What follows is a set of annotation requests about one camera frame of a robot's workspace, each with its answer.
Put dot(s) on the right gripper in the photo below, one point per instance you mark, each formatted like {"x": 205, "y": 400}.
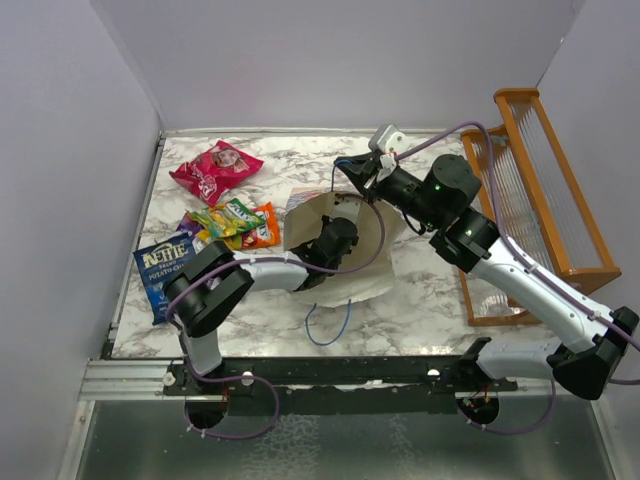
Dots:
{"x": 360, "y": 168}

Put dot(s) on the checkered paper bag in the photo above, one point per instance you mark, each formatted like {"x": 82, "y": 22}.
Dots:
{"x": 367, "y": 272}

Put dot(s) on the orange Savoria snack packet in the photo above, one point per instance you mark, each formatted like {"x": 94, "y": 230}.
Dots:
{"x": 264, "y": 235}

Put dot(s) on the green Savoria snack packet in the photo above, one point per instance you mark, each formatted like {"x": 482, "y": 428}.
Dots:
{"x": 227, "y": 219}

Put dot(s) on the yellow snack packet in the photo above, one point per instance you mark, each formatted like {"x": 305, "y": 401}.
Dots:
{"x": 200, "y": 243}

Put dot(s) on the red snack bag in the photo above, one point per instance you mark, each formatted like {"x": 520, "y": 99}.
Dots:
{"x": 214, "y": 172}

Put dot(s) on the purple candy bag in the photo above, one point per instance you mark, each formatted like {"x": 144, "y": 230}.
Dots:
{"x": 195, "y": 231}

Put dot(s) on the blue kettle chips bag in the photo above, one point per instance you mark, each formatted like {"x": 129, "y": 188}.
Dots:
{"x": 157, "y": 264}

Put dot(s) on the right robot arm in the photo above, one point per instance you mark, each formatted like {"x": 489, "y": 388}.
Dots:
{"x": 591, "y": 337}

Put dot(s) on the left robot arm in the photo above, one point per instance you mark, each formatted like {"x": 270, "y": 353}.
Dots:
{"x": 204, "y": 291}

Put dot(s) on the orange wooden rack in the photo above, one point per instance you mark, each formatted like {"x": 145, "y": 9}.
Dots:
{"x": 543, "y": 207}

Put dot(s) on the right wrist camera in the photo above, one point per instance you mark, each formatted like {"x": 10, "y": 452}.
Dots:
{"x": 388, "y": 140}

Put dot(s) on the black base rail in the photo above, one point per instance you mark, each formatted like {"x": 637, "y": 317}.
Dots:
{"x": 277, "y": 386}

